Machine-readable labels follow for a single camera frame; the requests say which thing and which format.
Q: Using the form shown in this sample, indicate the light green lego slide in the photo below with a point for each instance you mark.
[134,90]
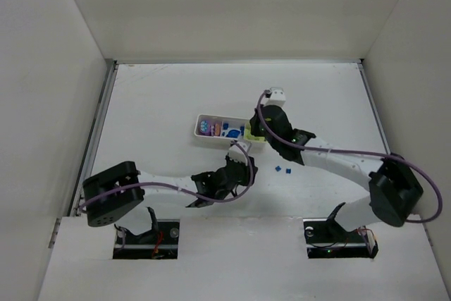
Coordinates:
[250,137]

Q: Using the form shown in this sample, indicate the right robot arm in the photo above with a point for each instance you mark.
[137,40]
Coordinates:
[393,188]

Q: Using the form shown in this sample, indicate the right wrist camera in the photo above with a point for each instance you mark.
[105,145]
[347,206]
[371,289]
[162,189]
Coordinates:
[275,96]

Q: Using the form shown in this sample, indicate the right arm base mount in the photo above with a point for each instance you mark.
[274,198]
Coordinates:
[326,239]

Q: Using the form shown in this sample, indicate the purple flower lego block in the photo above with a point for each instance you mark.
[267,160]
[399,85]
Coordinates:
[206,127]

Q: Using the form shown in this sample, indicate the white three-compartment tray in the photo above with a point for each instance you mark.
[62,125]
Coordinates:
[234,124]

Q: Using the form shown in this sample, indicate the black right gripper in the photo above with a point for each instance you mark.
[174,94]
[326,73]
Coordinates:
[258,123]

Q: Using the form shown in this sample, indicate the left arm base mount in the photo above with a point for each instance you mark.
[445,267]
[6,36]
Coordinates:
[160,242]

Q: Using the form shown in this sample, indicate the blue lego cluster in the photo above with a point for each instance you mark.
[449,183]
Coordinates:
[233,134]

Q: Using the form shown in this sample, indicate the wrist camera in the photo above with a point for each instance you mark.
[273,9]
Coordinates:
[275,96]
[238,152]

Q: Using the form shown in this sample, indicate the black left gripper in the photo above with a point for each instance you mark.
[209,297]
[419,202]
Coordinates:
[242,166]

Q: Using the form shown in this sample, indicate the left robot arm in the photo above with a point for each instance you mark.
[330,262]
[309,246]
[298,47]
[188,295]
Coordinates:
[131,199]

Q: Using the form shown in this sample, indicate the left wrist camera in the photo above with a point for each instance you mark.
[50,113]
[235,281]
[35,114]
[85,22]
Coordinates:
[238,152]

